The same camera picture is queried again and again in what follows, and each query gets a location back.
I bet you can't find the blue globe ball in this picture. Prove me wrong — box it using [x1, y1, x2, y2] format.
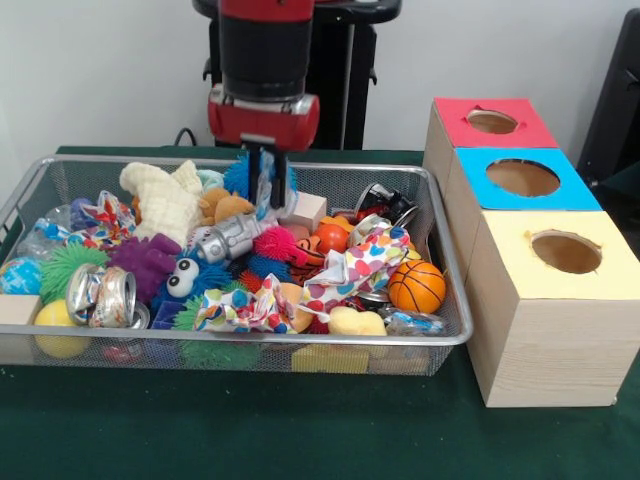
[0, 257, 44, 296]

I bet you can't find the blue spiky rubber ball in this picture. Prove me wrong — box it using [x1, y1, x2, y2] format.
[223, 151, 300, 211]

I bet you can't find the green spiky rubber ball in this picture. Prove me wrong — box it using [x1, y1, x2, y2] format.
[38, 243, 110, 305]

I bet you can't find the yellow ball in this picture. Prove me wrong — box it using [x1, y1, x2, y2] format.
[32, 298, 94, 360]

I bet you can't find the clear plastic bottle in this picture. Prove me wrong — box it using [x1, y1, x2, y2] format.
[257, 148, 296, 211]

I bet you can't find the wooden box with three holes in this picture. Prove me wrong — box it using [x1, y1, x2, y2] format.
[422, 96, 640, 409]

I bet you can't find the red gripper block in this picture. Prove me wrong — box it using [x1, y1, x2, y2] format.
[206, 84, 322, 210]

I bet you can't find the wire mesh bin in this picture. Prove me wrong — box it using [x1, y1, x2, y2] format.
[0, 154, 475, 377]

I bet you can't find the dark green side tablecloth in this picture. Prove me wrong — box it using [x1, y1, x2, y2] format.
[594, 162, 640, 241]

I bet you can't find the crushed silver drink can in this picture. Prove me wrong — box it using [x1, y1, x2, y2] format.
[64, 263, 151, 330]

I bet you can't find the silver toy robot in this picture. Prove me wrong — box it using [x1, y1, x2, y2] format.
[192, 212, 271, 264]

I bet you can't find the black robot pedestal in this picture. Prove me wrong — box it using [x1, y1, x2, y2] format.
[192, 0, 404, 151]

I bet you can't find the cream waffle cloth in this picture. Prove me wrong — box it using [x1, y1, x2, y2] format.
[118, 159, 205, 242]

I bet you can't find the black upright panel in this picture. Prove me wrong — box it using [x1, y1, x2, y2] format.
[575, 7, 640, 186]

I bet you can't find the purple knobby rubber ball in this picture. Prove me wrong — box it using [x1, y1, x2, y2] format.
[105, 232, 182, 305]

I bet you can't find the orange toy basketball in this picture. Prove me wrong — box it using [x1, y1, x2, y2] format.
[387, 260, 448, 317]

